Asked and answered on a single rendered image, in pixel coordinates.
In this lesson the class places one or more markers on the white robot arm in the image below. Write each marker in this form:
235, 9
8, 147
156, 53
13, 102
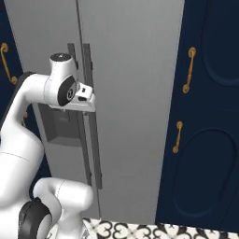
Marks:
18, 155

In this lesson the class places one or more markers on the plain grey fridge door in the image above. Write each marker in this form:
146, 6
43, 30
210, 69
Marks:
133, 93

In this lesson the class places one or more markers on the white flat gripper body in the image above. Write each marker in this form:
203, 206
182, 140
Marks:
84, 105

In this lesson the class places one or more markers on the grey fridge door with dispenser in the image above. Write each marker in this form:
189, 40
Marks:
43, 28

